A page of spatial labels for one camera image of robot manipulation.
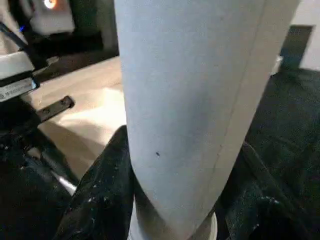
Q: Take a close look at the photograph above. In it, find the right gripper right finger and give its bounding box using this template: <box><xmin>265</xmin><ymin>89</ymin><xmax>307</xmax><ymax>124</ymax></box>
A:
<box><xmin>214</xmin><ymin>142</ymin><xmax>320</xmax><ymax>240</ymax></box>

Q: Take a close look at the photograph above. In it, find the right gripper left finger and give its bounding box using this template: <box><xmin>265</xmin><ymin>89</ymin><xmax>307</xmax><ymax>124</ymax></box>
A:
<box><xmin>53</xmin><ymin>124</ymin><xmax>137</xmax><ymax>240</ymax></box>

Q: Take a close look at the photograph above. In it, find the white plastic table top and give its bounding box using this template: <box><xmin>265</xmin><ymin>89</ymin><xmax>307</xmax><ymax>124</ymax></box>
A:
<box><xmin>37</xmin><ymin>54</ymin><xmax>128</xmax><ymax>181</ymax></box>

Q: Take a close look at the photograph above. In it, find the white plastic table leg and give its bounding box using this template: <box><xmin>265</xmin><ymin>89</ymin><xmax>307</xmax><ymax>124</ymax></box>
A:
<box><xmin>113</xmin><ymin>0</ymin><xmax>301</xmax><ymax>240</ymax></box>

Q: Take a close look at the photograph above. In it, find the black work mat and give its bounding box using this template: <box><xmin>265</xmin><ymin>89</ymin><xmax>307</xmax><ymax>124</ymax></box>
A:
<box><xmin>24</xmin><ymin>24</ymin><xmax>320</xmax><ymax>226</ymax></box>

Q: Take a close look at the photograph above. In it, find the white cabinet with glass doors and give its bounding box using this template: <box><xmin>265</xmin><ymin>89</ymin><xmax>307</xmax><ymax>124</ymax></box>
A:
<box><xmin>269</xmin><ymin>0</ymin><xmax>320</xmax><ymax>73</ymax></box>

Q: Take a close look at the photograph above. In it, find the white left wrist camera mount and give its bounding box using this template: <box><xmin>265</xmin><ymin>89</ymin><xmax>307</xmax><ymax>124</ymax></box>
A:
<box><xmin>0</xmin><ymin>48</ymin><xmax>41</xmax><ymax>101</ymax></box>

